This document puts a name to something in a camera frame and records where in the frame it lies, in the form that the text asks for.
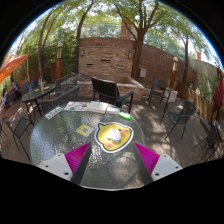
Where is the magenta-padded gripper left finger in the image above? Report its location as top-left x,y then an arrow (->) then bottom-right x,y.
37,142 -> 93,186

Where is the thin-trunk tree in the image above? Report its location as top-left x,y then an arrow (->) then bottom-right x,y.
181,33 -> 191,86

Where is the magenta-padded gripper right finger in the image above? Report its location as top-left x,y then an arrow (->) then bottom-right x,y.
132,142 -> 184,186

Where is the curved-trunk tree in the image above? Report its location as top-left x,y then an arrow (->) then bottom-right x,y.
73,0 -> 96,74

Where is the forked-trunk tree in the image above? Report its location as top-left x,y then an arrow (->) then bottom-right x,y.
111,0 -> 158,81

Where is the white computer mouse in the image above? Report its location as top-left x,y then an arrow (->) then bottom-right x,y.
107,128 -> 123,144

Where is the brown lamp post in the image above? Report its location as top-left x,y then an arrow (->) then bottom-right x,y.
169,56 -> 179,89
55,41 -> 64,80

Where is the dark round glass table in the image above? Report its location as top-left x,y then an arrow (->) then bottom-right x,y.
21,83 -> 57,118

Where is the black slatted chair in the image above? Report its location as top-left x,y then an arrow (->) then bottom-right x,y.
90,76 -> 135,114

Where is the blue mesh chair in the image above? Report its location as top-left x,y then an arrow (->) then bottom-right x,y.
147,77 -> 168,108
20,79 -> 36,95

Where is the patterned grey strip card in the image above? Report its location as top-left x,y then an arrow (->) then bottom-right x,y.
44,105 -> 64,120

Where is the dark wicker chair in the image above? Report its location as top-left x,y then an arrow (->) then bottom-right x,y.
54,73 -> 80,94
39,85 -> 81,116

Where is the orange parasol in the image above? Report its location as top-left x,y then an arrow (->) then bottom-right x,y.
0,54 -> 30,84

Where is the red folded parasol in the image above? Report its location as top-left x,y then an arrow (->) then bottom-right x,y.
209,65 -> 224,123

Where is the yellow square card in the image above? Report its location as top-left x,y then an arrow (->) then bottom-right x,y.
75,123 -> 97,138

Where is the twin-trunk tree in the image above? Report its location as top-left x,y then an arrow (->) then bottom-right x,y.
36,6 -> 66,81

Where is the green flat box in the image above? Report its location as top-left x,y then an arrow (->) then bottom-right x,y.
118,111 -> 132,121

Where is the person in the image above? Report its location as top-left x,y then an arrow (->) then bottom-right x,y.
10,79 -> 19,93

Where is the white blue-edged book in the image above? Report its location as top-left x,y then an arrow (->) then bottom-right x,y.
105,105 -> 121,116

